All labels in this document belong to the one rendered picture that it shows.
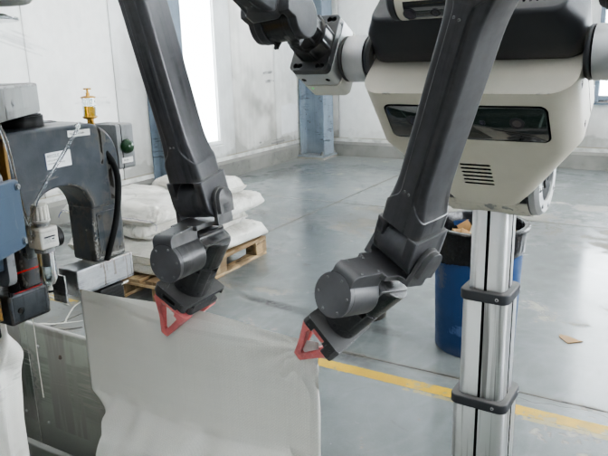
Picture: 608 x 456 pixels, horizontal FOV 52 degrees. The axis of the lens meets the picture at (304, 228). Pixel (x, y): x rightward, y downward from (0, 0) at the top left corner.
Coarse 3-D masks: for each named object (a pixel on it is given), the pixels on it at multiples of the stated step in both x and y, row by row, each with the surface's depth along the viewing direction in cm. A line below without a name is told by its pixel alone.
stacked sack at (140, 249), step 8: (128, 240) 398; (136, 240) 397; (144, 240) 395; (152, 240) 394; (128, 248) 392; (136, 248) 389; (144, 248) 386; (152, 248) 384; (136, 256) 388; (144, 256) 384; (144, 264) 390
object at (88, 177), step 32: (32, 128) 110; (64, 128) 114; (96, 128) 121; (32, 160) 109; (96, 160) 121; (32, 192) 110; (64, 192) 123; (96, 192) 122; (96, 224) 124; (96, 256) 125
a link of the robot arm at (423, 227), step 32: (448, 0) 60; (480, 0) 57; (512, 0) 58; (448, 32) 61; (480, 32) 59; (448, 64) 62; (480, 64) 62; (448, 96) 64; (480, 96) 66; (416, 128) 69; (448, 128) 66; (416, 160) 70; (448, 160) 70; (416, 192) 72; (448, 192) 74; (384, 224) 78; (416, 224) 74; (416, 256) 76
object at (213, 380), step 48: (96, 336) 116; (144, 336) 107; (192, 336) 100; (240, 336) 96; (288, 336) 93; (96, 384) 119; (144, 384) 110; (192, 384) 103; (240, 384) 99; (288, 384) 95; (144, 432) 109; (192, 432) 105; (240, 432) 101; (288, 432) 97
